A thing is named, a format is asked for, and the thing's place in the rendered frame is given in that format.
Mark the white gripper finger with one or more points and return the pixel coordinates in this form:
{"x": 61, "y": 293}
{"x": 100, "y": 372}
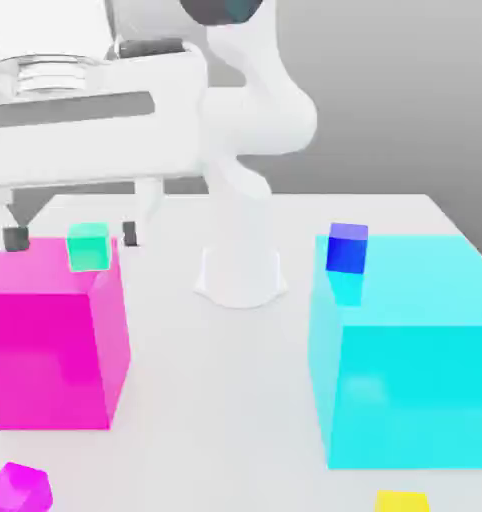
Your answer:
{"x": 147, "y": 200}
{"x": 9, "y": 224}

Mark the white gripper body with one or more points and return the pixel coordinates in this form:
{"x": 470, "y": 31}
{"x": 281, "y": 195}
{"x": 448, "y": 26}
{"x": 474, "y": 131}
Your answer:
{"x": 105, "y": 148}

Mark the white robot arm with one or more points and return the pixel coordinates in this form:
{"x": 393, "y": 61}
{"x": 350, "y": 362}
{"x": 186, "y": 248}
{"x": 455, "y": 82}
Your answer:
{"x": 261, "y": 116}

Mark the small green cube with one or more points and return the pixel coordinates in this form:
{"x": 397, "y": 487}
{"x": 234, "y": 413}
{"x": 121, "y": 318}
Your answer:
{"x": 89, "y": 250}

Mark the small blue cube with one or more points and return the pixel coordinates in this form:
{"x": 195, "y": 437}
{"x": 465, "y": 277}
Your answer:
{"x": 346, "y": 254}

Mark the small magenta cube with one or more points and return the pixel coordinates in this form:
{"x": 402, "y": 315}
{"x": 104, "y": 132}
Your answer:
{"x": 19, "y": 490}

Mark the small yellow cube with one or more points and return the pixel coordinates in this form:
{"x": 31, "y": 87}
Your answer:
{"x": 402, "y": 502}

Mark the large magenta box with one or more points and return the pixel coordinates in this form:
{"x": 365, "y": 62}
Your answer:
{"x": 45, "y": 352}

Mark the large cyan box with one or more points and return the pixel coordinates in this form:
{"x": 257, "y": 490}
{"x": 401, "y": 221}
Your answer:
{"x": 417, "y": 384}

